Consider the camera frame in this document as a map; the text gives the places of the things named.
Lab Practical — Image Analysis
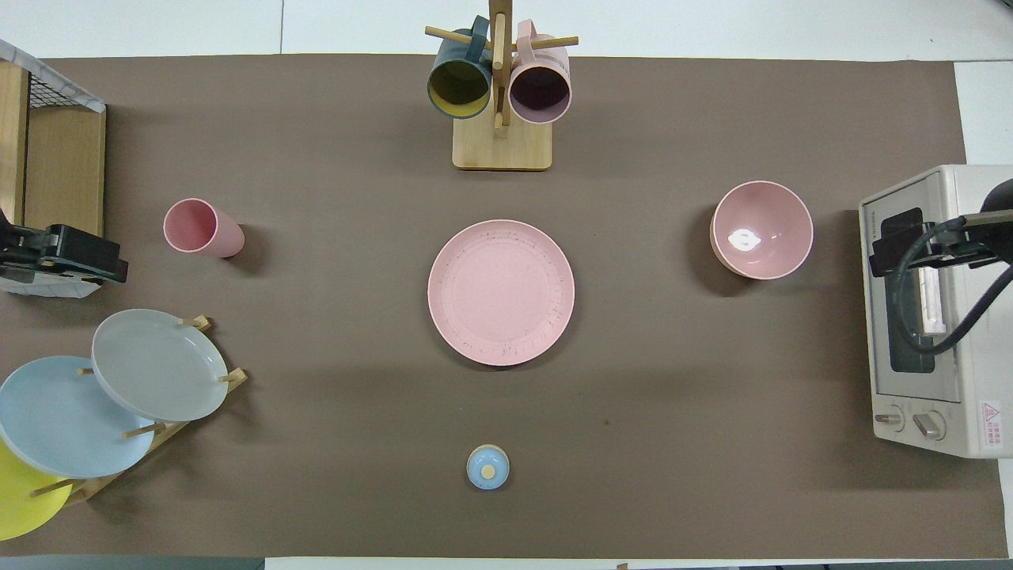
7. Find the grey plate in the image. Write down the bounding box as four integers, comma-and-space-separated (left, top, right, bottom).
91, 309, 230, 423

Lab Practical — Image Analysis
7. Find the pink speckled plate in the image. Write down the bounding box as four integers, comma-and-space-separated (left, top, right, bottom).
427, 219, 575, 367

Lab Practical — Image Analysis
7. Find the dark teal mug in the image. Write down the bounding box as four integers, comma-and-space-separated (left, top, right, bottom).
427, 16, 494, 120

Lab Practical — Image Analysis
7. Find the pink bowl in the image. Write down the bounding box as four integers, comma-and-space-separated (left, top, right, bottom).
710, 180, 814, 281

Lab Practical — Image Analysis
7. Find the beige toaster oven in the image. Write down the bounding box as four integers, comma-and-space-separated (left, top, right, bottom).
859, 164, 1013, 459

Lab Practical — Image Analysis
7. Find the wooden plate rack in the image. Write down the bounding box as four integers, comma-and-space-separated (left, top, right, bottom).
30, 315, 249, 507

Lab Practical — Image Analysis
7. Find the wooden shelf with wire basket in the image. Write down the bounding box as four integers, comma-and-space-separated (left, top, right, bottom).
0, 38, 108, 298

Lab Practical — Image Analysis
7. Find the pink tumbler cup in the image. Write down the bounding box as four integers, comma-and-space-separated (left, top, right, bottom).
163, 198, 245, 259

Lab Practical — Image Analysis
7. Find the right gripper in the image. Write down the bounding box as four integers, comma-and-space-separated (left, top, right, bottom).
871, 210, 1013, 278

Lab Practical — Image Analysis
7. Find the wooden mug tree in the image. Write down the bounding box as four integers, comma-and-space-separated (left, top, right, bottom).
425, 0, 579, 172

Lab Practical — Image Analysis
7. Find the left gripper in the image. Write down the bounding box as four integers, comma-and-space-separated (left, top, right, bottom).
0, 207, 129, 284

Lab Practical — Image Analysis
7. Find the brown table mat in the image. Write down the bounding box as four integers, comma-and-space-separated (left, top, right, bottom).
0, 54, 1007, 560

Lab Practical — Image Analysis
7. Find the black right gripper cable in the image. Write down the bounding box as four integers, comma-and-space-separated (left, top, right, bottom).
897, 218, 1013, 355

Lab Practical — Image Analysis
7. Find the light blue plate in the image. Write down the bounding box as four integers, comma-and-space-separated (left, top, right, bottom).
0, 355, 157, 479

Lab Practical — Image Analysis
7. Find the yellow plate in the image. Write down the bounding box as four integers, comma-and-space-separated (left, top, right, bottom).
0, 438, 74, 542

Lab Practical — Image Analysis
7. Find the pale pink mug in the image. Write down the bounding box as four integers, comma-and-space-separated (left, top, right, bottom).
508, 20, 572, 125

